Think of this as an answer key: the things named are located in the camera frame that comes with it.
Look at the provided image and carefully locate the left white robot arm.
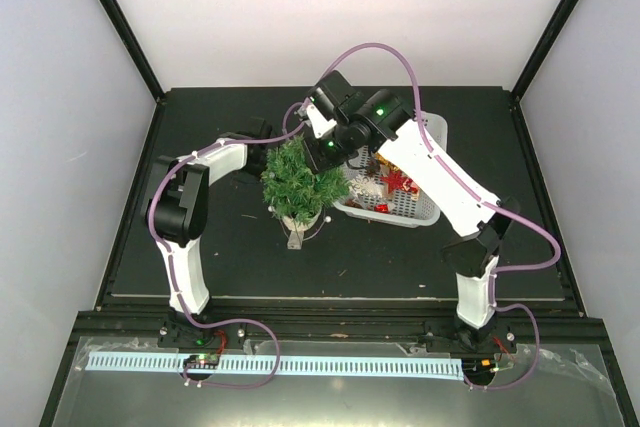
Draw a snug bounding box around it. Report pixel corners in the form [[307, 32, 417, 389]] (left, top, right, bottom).
[[141, 118, 273, 346]]

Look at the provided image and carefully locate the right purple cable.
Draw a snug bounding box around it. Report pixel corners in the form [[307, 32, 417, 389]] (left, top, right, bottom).
[[319, 42, 562, 392]]

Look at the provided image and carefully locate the gold bell ornament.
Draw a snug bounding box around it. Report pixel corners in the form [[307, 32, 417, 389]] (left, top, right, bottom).
[[374, 153, 398, 171]]

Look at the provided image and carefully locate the small green christmas tree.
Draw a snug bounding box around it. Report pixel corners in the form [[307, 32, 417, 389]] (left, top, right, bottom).
[[261, 136, 349, 233]]

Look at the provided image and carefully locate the white snowflake ornament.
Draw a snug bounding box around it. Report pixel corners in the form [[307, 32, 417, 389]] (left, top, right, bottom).
[[349, 175, 384, 199]]

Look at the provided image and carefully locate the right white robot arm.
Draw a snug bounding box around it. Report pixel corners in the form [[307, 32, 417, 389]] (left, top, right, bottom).
[[303, 70, 511, 350]]

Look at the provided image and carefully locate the red star ornament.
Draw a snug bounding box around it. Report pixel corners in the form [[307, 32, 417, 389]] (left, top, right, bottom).
[[380, 169, 412, 196]]

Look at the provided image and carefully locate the clear light battery box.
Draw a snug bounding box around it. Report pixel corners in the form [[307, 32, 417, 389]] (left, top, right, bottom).
[[287, 230, 305, 250]]

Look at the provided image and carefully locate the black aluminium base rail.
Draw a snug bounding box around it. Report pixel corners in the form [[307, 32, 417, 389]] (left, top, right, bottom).
[[198, 298, 610, 349]]

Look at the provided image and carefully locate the black frame post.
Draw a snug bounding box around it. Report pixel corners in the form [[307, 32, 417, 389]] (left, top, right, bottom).
[[98, 0, 165, 101], [511, 0, 580, 102]]

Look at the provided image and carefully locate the white plastic basket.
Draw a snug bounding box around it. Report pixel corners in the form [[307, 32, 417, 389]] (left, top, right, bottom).
[[332, 111, 448, 229]]

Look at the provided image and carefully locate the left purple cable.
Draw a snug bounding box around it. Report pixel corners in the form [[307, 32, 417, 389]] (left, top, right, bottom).
[[144, 100, 314, 389]]

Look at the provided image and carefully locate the clear string light wire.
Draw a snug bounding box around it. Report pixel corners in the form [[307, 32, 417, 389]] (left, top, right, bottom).
[[267, 171, 332, 243]]

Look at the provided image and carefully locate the purple cable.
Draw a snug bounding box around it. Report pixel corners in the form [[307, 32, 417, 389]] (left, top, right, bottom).
[[144, 100, 314, 389], [319, 42, 562, 392]]

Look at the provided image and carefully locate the white cable duct strip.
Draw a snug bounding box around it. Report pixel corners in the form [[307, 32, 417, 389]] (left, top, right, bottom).
[[85, 352, 464, 381]]

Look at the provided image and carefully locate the black left frame post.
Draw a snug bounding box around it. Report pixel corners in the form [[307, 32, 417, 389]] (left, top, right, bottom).
[[98, 0, 165, 101]]

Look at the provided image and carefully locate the black right frame post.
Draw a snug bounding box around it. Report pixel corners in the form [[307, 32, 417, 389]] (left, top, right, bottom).
[[511, 0, 580, 102]]

